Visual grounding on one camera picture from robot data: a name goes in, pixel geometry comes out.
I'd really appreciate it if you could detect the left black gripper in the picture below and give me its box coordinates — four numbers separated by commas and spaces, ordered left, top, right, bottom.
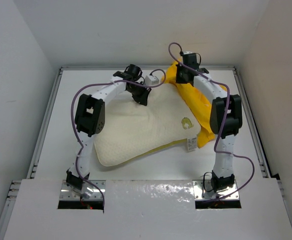
127, 81, 151, 106

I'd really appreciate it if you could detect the yellow pillowcase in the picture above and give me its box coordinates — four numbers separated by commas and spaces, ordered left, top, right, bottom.
165, 61, 215, 148

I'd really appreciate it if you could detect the cream quilted pillow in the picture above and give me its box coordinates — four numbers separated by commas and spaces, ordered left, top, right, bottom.
94, 84, 201, 167

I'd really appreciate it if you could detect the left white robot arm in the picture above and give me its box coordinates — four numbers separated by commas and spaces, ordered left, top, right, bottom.
66, 64, 151, 191

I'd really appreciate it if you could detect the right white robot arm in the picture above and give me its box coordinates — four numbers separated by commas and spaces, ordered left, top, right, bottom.
176, 51, 242, 193

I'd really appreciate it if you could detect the white pillow care label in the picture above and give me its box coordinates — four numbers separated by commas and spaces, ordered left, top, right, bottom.
187, 136, 197, 152

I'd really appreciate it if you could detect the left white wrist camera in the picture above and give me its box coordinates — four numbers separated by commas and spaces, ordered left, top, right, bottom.
144, 74, 159, 86

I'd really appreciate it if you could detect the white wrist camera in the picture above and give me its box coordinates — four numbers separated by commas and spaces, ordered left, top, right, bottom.
180, 51, 197, 56
144, 74, 159, 86

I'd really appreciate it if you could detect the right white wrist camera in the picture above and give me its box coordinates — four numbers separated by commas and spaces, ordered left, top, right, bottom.
180, 51, 197, 56

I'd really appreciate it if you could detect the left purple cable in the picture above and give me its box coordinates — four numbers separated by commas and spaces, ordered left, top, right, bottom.
70, 68, 167, 208

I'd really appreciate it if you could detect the purple cable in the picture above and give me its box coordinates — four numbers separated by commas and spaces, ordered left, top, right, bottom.
70, 68, 167, 208
168, 41, 255, 201

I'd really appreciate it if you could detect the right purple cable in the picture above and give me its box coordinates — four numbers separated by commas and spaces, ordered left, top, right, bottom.
168, 41, 255, 201

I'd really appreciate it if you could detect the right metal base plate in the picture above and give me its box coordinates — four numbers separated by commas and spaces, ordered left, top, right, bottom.
193, 179, 240, 201

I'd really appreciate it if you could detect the metal base plate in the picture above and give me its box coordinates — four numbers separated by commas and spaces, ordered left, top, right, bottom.
59, 180, 106, 201
193, 179, 240, 201

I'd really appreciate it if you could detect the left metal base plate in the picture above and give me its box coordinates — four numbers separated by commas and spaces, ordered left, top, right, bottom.
59, 180, 106, 201

